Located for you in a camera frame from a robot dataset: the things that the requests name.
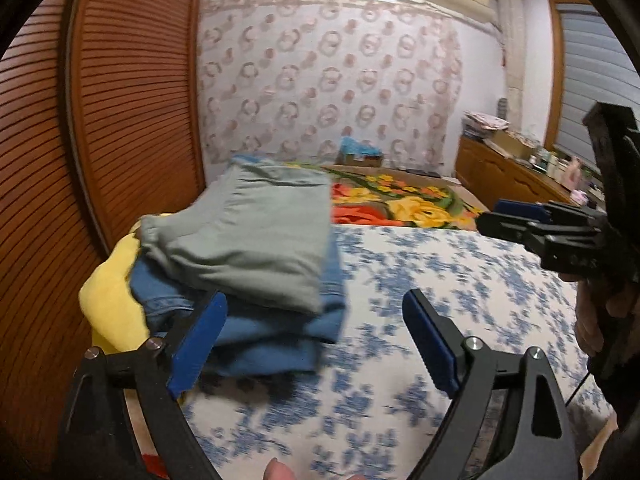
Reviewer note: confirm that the white bottle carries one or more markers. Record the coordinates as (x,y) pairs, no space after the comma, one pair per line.
(558,167)
(548,162)

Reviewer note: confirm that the blue floral bed sheet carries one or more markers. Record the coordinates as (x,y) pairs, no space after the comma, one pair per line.
(390,270)

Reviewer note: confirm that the wooden cabinet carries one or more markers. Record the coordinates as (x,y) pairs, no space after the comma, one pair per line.
(495,170)

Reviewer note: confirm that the black flat device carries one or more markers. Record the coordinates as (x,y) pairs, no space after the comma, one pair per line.
(422,173)

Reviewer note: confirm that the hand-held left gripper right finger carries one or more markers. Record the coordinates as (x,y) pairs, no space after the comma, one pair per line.
(430,345)

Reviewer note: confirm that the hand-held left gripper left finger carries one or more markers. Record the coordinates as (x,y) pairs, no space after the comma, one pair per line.
(197,345)

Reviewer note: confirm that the wooden louvered wardrobe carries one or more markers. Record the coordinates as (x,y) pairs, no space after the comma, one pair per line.
(125,85)

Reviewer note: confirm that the blue plastic bag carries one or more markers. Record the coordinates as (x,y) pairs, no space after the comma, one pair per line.
(360,147)

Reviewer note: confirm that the small grey fan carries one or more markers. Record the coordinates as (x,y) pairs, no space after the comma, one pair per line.
(502,108)

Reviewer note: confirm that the flat cardboard box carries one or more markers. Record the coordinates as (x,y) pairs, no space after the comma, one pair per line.
(510,145)

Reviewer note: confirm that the yellow cloth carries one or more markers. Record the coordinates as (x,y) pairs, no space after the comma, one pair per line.
(110,300)

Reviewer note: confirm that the blue denim jeans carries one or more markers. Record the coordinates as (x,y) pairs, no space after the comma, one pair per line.
(280,340)

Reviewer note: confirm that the stack of papers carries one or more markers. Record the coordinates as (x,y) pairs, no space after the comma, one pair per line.
(485,125)

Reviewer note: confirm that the person's right hand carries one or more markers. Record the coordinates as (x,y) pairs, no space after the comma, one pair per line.
(590,320)

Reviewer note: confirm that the pink tissue pack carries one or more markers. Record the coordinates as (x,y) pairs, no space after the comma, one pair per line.
(581,197)

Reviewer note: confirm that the grey polo shirt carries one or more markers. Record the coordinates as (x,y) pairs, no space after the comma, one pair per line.
(250,240)

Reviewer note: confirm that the person's left hand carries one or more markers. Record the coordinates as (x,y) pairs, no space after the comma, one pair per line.
(281,470)

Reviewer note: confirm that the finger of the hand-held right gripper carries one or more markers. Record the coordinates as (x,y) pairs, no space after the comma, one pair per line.
(520,208)
(505,227)

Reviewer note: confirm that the pink bottle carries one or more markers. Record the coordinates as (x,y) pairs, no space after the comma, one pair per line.
(574,175)

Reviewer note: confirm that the orange yellow floral blanket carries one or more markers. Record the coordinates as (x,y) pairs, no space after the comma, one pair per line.
(415,210)

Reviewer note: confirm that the white wrapped pipe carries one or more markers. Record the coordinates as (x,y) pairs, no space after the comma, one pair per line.
(512,60)

